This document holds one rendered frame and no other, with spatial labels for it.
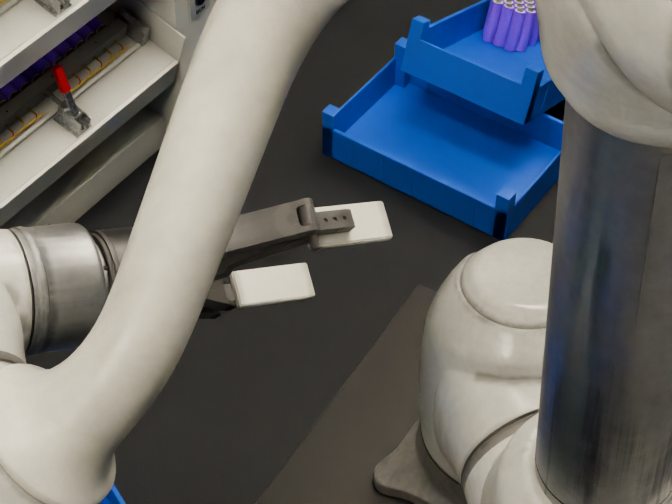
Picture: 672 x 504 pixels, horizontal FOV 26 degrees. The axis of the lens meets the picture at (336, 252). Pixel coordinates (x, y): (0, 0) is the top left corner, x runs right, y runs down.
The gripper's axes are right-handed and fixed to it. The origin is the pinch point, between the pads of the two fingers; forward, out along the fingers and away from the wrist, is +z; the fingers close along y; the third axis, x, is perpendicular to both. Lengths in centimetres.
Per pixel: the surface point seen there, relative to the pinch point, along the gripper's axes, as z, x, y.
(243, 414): 19, 0, 62
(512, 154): 68, -29, 59
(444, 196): 54, -24, 58
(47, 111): 5, -44, 67
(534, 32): 81, -49, 61
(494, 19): 74, -52, 61
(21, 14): -1, -49, 51
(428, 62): 57, -43, 57
